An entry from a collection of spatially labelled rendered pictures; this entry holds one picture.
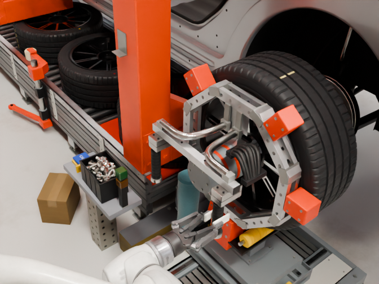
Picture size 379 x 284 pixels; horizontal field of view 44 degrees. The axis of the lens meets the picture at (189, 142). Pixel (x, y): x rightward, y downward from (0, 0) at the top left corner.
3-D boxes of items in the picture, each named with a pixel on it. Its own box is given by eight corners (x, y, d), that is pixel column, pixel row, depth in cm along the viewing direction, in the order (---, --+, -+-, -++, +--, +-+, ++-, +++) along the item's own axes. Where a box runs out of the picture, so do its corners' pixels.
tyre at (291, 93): (394, 182, 157) (295, 14, 164) (351, 213, 145) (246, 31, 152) (280, 218, 213) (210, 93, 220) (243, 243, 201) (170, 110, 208)
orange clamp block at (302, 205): (297, 200, 162) (317, 216, 156) (281, 211, 158) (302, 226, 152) (300, 185, 158) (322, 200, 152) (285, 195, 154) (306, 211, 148)
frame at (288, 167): (284, 247, 176) (312, 130, 142) (272, 256, 172) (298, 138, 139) (192, 171, 208) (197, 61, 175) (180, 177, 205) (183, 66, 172)
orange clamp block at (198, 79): (217, 84, 173) (207, 62, 173) (201, 91, 169) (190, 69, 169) (208, 91, 179) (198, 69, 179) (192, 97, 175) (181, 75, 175)
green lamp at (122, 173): (128, 177, 198) (127, 170, 195) (119, 181, 196) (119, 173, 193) (123, 172, 200) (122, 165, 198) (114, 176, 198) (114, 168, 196)
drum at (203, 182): (252, 178, 176) (257, 149, 167) (209, 203, 165) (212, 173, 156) (227, 159, 184) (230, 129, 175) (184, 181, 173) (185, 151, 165)
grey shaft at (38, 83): (53, 127, 319) (41, 62, 289) (45, 131, 316) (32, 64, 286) (47, 121, 325) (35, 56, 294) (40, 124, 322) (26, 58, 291)
